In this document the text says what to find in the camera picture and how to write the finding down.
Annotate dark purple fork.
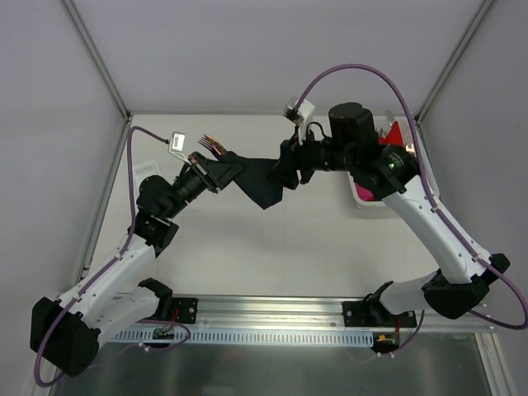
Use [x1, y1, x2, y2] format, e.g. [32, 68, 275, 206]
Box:
[198, 134, 221, 153]

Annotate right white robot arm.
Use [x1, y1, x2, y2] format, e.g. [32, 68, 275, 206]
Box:
[267, 101, 510, 327]

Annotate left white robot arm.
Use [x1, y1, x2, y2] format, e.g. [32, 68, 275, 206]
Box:
[30, 152, 244, 377]

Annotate pink rolled napkin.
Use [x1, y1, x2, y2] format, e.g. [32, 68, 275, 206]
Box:
[355, 183, 377, 202]

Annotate red rolled napkin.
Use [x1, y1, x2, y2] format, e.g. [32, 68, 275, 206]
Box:
[378, 121, 405, 147]

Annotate small white utensil tray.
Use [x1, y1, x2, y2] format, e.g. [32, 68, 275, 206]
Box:
[133, 161, 160, 180]

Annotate large white basket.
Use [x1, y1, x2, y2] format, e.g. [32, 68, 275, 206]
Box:
[348, 109, 438, 210]

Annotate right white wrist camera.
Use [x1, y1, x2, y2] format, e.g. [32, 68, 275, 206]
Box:
[283, 97, 315, 144]

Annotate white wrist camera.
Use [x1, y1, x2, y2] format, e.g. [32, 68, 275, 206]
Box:
[167, 131, 192, 166]
[283, 97, 315, 144]

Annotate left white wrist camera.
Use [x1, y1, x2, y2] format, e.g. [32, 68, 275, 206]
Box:
[167, 131, 192, 166]

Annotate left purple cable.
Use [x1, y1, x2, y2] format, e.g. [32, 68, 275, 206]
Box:
[33, 125, 191, 389]

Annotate purple cable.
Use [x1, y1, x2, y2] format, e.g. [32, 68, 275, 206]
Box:
[295, 64, 528, 359]
[33, 125, 191, 389]

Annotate aluminium mounting rail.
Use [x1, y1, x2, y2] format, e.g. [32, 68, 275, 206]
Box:
[111, 291, 495, 333]

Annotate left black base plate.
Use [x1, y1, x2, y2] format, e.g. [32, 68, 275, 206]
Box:
[139, 295, 199, 327]

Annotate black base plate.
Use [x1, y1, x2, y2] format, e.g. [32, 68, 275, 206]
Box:
[342, 301, 417, 328]
[139, 295, 199, 327]

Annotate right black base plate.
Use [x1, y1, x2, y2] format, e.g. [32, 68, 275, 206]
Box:
[342, 301, 417, 328]

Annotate white slotted cable duct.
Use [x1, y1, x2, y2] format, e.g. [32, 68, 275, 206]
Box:
[111, 327, 374, 348]

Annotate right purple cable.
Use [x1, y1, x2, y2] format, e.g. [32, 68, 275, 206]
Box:
[295, 64, 528, 359]

